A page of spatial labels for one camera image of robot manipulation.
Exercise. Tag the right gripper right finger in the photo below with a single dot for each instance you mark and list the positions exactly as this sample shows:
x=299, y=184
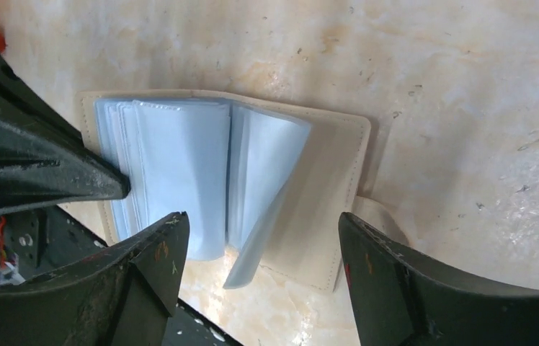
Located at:
x=401, y=296

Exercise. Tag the beige card holder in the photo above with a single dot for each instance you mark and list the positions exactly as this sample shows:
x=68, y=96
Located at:
x=269, y=180

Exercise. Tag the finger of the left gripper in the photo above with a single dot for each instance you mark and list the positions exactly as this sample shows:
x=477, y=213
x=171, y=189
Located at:
x=43, y=161

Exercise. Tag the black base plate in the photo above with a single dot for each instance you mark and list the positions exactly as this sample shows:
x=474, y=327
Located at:
x=39, y=241

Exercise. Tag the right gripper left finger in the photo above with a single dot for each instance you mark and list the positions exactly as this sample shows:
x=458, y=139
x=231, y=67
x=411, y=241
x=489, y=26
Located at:
x=122, y=295

